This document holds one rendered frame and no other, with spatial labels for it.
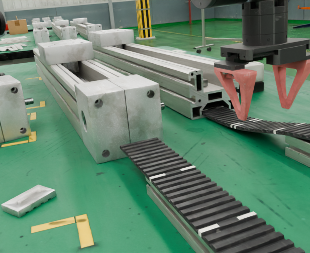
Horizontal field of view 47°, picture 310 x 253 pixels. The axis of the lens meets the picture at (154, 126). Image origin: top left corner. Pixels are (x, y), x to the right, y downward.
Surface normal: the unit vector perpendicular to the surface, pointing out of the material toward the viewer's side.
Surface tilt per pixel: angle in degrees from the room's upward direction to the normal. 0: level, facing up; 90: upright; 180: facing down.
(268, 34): 90
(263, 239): 0
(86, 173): 0
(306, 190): 0
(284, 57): 90
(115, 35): 90
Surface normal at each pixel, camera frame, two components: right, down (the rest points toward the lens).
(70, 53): 0.38, 0.27
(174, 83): -0.92, 0.20
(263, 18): -0.30, 0.34
